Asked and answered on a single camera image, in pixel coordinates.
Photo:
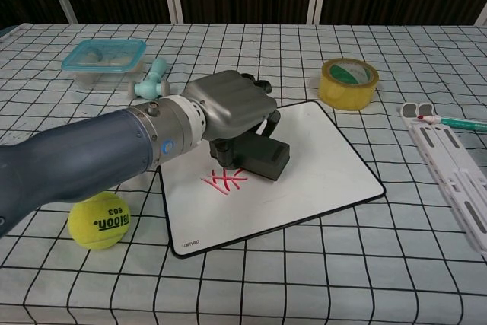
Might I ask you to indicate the left robot hand grey black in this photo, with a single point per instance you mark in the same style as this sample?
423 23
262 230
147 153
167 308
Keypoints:
232 104

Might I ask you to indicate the grey board eraser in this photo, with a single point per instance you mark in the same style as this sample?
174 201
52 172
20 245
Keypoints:
266 157

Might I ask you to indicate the clear container teal lid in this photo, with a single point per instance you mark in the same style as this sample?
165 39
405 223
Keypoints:
106 55

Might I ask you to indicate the white folding stand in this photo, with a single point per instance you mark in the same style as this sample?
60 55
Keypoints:
449 165

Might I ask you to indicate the beige wooden stamp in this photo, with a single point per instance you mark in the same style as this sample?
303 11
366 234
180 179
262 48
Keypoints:
86 78

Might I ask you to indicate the green marker pen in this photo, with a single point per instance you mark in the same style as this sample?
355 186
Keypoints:
464 124

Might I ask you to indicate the left robot arm blue grey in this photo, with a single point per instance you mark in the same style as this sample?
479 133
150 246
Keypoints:
83 157

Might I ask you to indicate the white drawing board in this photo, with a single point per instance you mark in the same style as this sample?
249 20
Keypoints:
304 173

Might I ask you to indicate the white black checkered tablecloth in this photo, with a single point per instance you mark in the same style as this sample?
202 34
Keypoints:
266 290

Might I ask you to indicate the yellow tape roll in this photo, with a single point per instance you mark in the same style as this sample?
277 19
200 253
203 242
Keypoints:
344 93

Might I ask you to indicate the yellow tennis ball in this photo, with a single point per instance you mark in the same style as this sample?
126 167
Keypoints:
99 226

